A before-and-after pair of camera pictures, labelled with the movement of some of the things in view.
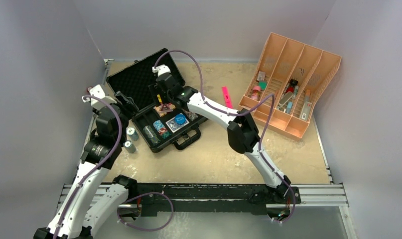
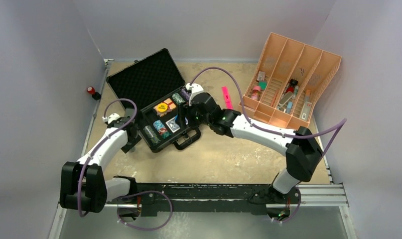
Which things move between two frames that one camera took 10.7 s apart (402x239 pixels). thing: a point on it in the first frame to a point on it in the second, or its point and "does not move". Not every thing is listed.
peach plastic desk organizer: x=287 y=83 does not move
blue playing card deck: x=174 y=126 does not move
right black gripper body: x=166 y=96 to x=194 y=119
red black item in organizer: x=293 y=82 does not move
